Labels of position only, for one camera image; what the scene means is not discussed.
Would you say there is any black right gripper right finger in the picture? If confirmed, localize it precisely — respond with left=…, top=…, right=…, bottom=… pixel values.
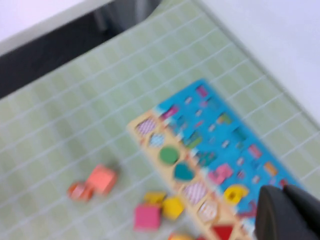
left=283, top=184, right=320, bottom=237

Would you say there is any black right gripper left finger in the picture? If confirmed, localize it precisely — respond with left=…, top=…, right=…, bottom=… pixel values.
left=253, top=186, right=320, bottom=240

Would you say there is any yellow number six piece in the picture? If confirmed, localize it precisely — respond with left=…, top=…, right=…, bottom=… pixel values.
left=223, top=184, right=250, bottom=206

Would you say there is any red triangle piece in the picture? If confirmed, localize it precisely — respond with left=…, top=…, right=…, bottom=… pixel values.
left=211, top=224, right=236, bottom=240

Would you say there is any pink number five piece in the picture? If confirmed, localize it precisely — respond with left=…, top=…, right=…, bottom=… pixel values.
left=207, top=163, right=235, bottom=186

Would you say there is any colourful wooden puzzle board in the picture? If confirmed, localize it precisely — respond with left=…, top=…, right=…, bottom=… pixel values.
left=126, top=78, right=308, bottom=240

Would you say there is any teal heart piece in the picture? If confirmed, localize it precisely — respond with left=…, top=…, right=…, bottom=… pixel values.
left=173, top=161, right=195, bottom=182

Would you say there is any yellow pentagon piece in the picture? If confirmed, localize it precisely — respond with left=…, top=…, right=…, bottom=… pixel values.
left=161, top=196, right=185, bottom=220

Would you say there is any yellow number one piece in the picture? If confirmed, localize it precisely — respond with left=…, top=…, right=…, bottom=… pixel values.
left=143, top=191, right=167, bottom=205

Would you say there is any green circle piece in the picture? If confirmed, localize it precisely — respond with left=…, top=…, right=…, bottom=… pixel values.
left=159, top=146, right=180, bottom=166

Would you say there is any orange striped piece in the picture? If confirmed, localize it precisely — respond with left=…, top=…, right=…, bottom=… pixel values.
left=67, top=181, right=95, bottom=202

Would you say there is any yellow rubber duck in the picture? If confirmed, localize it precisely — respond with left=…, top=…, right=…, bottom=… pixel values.
left=168, top=233, right=194, bottom=240

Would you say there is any magenta square block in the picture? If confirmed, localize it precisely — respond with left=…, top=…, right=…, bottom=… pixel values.
left=133, top=203, right=161, bottom=231

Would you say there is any salmon block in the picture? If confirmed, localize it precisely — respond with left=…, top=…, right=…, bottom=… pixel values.
left=86, top=164, right=119, bottom=196

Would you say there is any green checkered tablecloth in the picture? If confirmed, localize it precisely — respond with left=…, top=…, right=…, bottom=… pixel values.
left=0, top=0, right=320, bottom=240

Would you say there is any white desk top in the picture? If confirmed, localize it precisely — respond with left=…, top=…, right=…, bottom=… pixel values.
left=0, top=0, right=116, bottom=57

